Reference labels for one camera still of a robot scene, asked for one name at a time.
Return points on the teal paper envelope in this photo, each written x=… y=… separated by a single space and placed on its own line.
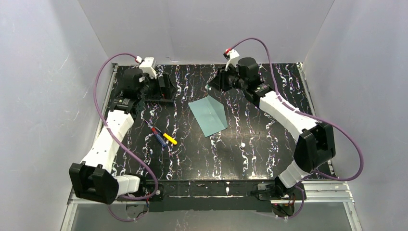
x=210 y=115

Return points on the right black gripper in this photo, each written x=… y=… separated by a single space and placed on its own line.
x=223 y=81

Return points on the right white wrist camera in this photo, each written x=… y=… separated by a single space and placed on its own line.
x=232 y=57

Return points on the aluminium frame rail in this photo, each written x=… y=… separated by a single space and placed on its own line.
x=315 y=190

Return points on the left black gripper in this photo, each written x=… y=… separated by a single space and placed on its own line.
x=160 y=88

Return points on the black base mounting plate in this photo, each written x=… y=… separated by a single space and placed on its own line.
x=264 y=199

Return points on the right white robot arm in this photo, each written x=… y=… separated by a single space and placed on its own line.
x=314 y=140

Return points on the yellow handled screwdriver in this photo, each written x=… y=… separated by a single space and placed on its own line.
x=171 y=139

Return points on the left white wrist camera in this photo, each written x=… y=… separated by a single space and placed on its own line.
x=147 y=65

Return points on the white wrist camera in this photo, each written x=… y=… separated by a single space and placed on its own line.
x=147 y=65
x=232 y=57

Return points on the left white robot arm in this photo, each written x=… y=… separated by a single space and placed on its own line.
x=92 y=178

